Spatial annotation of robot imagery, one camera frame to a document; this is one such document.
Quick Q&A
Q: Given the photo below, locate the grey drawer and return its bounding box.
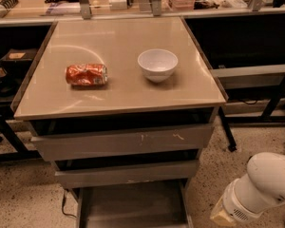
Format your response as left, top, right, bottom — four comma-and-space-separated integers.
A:
76, 180, 194, 228
32, 123, 214, 162
55, 160, 200, 189

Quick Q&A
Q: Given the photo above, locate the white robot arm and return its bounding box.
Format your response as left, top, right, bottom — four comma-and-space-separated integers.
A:
210, 152, 285, 227

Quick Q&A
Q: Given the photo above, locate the grey drawer cabinet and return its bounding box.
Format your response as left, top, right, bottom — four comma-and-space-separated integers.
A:
10, 16, 230, 228

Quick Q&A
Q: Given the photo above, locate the white bowl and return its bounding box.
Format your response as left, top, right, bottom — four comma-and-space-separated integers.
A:
138, 48, 179, 83

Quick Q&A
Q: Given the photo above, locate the orange crushed soda can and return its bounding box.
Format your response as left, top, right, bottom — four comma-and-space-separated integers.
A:
65, 64, 108, 86

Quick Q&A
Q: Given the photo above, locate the black box with label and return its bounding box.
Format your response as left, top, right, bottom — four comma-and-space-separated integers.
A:
0, 48, 38, 62

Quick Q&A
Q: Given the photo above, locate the black cable on floor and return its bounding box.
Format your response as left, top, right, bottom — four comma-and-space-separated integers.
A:
61, 188, 78, 219

